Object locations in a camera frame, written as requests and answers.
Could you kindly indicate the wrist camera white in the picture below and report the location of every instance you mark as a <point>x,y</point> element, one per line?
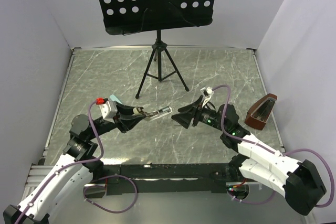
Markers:
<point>107,107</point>
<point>207,93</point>

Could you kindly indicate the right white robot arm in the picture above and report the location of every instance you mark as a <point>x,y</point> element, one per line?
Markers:
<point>298,182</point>

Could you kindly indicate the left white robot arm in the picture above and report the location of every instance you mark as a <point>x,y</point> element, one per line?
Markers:
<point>79,164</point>

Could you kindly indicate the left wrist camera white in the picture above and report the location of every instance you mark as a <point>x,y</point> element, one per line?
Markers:
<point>107,107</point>

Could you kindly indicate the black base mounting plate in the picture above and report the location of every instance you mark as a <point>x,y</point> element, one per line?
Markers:
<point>166,178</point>

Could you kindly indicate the light blue stapler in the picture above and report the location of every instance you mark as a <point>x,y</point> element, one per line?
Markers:
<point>114,99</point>

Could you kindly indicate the aluminium rail frame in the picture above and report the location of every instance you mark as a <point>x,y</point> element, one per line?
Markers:
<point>298,182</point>

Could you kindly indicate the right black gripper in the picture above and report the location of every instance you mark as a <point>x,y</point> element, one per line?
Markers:
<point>185,118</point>

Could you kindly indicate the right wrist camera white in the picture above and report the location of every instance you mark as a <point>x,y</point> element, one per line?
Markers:
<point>207,93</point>

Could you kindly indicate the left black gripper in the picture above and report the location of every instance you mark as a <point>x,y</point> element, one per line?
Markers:
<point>125,119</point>

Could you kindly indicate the black perforated music stand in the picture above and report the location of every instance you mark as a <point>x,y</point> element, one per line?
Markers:
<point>127,17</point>

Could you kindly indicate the brown wooden metronome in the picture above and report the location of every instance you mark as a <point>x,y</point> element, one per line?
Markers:
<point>259,113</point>

